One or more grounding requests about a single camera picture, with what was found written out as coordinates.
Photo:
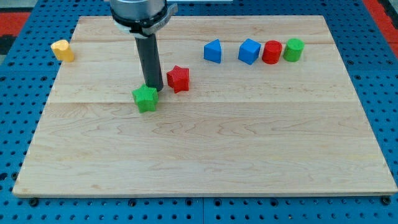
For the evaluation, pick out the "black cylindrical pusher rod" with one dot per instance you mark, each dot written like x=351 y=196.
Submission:
x=150 y=63

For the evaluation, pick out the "yellow heart block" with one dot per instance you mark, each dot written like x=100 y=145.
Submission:
x=62 y=51

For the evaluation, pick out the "red star block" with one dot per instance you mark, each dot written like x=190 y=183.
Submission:
x=178 y=79

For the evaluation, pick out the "green star block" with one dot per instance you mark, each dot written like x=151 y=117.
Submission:
x=146 y=98

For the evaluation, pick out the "blue triangular prism block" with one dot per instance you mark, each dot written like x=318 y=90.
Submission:
x=212 y=51

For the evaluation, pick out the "blue cube block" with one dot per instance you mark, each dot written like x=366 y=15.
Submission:
x=249 y=51

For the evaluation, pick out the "red cylinder block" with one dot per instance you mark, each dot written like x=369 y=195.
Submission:
x=271 y=52

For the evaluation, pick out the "green cylinder block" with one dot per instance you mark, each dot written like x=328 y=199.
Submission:
x=293 y=50

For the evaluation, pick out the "light wooden board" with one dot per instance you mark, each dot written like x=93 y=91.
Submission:
x=290 y=129

